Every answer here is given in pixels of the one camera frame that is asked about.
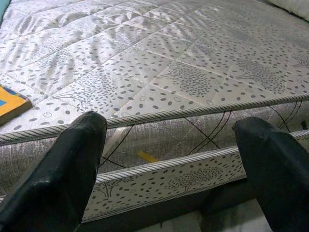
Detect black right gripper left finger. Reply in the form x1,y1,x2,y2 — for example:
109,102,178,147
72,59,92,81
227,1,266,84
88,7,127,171
0,111,109,232

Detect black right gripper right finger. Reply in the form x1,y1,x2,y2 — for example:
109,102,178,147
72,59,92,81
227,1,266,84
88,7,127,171
231,116,309,232

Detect blue yellow children's book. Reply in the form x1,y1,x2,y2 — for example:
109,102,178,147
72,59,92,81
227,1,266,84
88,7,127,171
0,84,33,126

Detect white printed pillow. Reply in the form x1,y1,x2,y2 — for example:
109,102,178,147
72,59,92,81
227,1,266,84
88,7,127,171
265,0,309,22

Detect black bed base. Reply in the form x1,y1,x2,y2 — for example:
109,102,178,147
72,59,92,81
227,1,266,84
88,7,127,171
77,177,268,232

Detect white quilted mattress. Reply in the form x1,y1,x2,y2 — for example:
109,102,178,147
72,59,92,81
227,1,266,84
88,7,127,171
0,0,309,223

